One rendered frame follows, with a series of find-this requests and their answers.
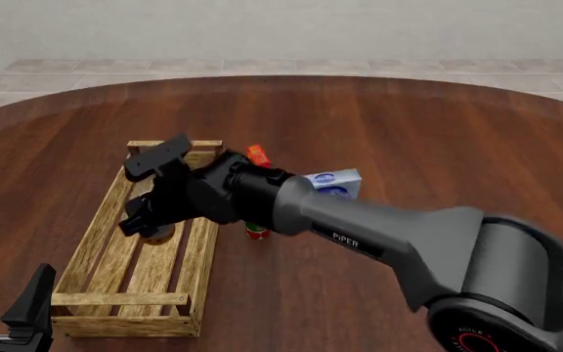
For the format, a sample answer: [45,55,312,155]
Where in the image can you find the small red printed box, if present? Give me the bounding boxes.
[245,144,273,169]

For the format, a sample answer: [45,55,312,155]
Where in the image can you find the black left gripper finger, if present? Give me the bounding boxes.
[0,262,57,339]

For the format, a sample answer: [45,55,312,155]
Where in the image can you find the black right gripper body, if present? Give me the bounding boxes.
[148,163,200,228]

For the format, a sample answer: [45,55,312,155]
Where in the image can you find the wooden slat tray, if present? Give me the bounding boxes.
[50,139,228,338]

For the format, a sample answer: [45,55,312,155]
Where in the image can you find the red and green tomato tin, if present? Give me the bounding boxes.
[244,220,270,242]

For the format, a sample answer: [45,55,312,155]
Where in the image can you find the blue and white printed box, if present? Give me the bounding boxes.
[304,167,364,202]

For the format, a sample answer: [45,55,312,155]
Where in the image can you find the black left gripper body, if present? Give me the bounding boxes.
[0,331,55,352]

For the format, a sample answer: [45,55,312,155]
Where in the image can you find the alphabet soup tin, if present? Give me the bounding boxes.
[143,223,176,246]

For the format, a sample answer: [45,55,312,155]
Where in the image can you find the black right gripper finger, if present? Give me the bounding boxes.
[116,217,162,238]
[124,195,155,220]

